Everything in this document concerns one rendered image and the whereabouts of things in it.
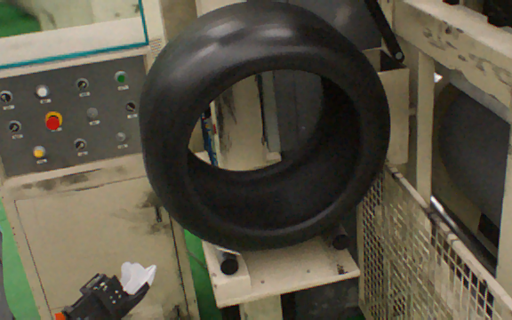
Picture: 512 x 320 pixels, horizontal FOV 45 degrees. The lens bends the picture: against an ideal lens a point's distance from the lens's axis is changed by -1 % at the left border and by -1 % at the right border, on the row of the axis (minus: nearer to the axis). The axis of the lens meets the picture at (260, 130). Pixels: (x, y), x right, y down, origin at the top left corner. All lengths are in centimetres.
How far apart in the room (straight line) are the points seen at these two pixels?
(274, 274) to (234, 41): 64
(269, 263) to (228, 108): 43
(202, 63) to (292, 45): 19
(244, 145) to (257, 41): 55
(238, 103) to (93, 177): 60
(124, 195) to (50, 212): 24
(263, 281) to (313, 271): 13
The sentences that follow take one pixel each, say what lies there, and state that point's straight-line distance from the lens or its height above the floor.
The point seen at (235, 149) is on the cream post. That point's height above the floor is 101.
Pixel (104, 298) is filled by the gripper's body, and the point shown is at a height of 104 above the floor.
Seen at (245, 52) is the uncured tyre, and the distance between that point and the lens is 125.
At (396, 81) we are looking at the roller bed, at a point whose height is 117.
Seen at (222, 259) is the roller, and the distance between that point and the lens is 149.
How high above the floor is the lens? 183
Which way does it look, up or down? 26 degrees down
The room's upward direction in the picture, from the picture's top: 6 degrees counter-clockwise
